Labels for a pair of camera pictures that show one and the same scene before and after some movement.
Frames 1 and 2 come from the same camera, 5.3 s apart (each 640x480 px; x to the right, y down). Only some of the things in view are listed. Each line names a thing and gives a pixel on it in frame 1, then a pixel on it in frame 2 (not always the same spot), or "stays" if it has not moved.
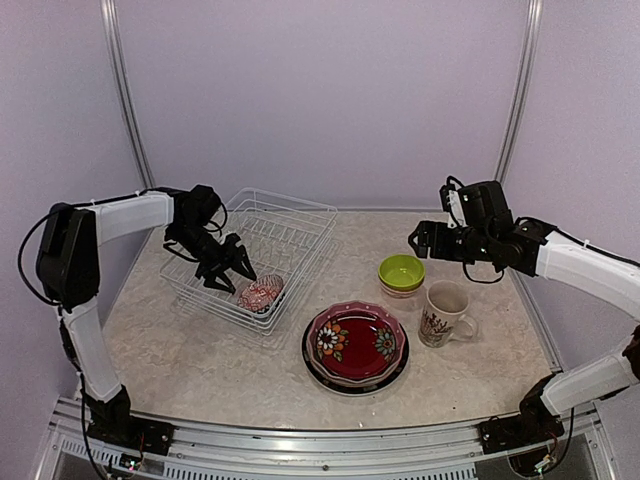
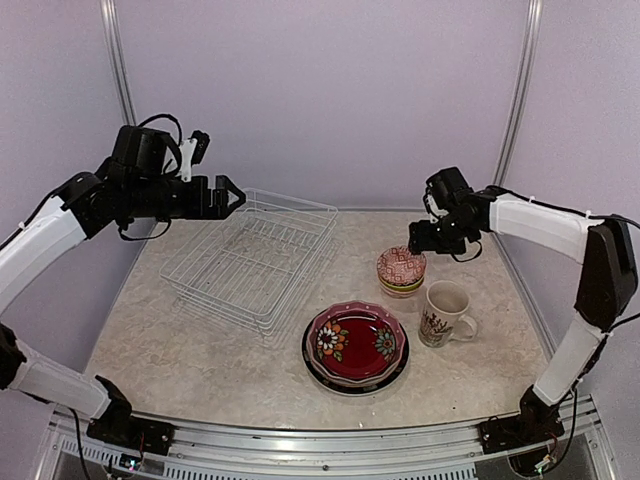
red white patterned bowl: [401, 294] stays
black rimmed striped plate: [364, 391] stays
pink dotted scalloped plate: [355, 343] stays
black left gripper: [224, 262] to [200, 208]
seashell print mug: [442, 320] stays
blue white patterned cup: [258, 296] to [397, 265]
